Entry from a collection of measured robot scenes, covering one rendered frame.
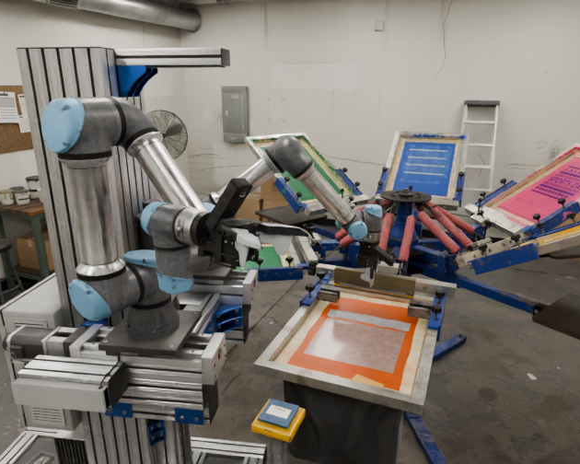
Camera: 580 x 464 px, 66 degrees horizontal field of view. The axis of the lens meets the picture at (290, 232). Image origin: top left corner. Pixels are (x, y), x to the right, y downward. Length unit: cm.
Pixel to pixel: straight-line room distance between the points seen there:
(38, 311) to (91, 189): 66
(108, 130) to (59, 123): 10
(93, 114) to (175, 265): 38
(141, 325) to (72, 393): 24
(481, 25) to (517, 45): 46
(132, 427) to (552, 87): 537
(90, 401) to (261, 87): 565
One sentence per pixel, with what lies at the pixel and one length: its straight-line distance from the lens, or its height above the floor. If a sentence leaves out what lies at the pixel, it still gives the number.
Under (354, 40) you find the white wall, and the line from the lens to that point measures 617.
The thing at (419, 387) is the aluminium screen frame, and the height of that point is 99.
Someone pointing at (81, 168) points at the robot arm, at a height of 175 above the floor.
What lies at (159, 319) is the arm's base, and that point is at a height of 131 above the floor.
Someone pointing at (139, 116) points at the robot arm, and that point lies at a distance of 118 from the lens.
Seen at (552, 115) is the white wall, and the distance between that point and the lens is 601.
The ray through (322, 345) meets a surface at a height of 96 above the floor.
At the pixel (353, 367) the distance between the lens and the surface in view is 172.
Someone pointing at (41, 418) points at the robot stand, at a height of 81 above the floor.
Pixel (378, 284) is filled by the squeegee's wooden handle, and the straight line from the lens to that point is 203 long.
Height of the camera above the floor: 193
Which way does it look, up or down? 18 degrees down
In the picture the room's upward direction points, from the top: straight up
